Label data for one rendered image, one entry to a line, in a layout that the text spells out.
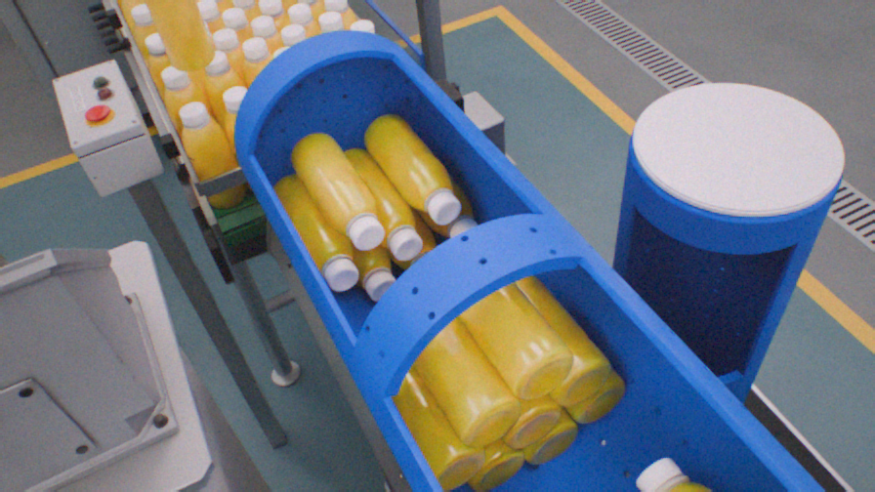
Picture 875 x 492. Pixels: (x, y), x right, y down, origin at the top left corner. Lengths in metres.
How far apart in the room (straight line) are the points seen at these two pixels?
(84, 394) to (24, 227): 2.32
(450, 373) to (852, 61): 2.75
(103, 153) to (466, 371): 0.69
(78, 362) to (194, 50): 0.64
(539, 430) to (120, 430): 0.39
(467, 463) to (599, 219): 1.74
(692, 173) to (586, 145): 1.64
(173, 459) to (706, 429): 0.49
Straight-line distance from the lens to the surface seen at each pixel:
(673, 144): 1.07
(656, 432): 0.81
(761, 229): 1.02
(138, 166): 1.19
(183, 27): 1.14
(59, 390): 0.64
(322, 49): 0.94
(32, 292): 0.56
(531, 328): 0.67
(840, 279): 2.40
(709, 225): 1.01
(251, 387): 1.78
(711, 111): 1.14
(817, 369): 2.18
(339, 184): 0.88
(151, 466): 0.70
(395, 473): 0.95
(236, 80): 1.28
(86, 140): 1.16
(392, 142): 0.95
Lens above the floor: 1.72
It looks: 48 degrees down
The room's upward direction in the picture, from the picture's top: 7 degrees counter-clockwise
